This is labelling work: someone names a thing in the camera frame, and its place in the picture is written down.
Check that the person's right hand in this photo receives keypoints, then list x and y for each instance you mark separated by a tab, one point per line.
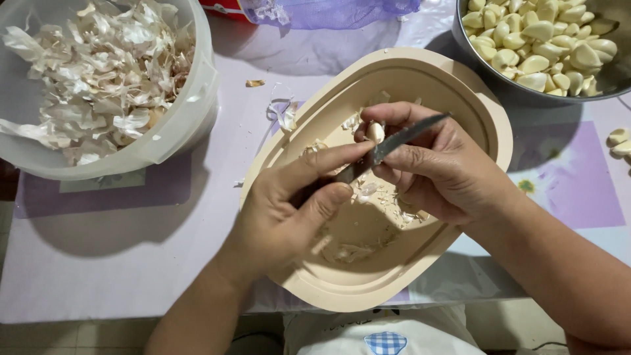
443	167

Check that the person's left hand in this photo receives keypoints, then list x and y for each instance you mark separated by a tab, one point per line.
271	222

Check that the half-peeled garlic clove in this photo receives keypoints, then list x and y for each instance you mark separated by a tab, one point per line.
375	132

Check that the garlic skin scraps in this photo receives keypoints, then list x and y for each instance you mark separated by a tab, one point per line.
367	190

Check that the beige oval plastic tray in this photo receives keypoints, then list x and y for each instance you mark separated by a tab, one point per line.
443	84

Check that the white garlic skin piece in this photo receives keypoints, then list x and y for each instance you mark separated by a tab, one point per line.
286	116

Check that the white apron with checked patch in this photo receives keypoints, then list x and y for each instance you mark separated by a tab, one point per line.
345	335

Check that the brown garlic skin piece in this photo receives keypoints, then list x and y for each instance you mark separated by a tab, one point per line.
255	83

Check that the translucent plastic tub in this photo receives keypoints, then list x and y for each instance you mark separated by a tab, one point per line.
197	103

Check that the lilac floral tablecloth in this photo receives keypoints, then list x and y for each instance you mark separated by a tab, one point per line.
123	246

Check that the pile of peeled garlic cloves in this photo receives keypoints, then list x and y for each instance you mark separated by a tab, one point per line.
537	44

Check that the peeled garlic clove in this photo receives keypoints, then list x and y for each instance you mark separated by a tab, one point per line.
618	135
622	148

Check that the purple mesh bag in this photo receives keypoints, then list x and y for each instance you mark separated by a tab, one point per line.
335	12

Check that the metal bowl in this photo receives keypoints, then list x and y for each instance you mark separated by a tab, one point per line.
614	74

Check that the red packet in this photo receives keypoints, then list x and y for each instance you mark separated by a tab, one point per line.
217	7

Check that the pile of garlic skins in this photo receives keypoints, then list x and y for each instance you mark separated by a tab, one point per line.
98	74

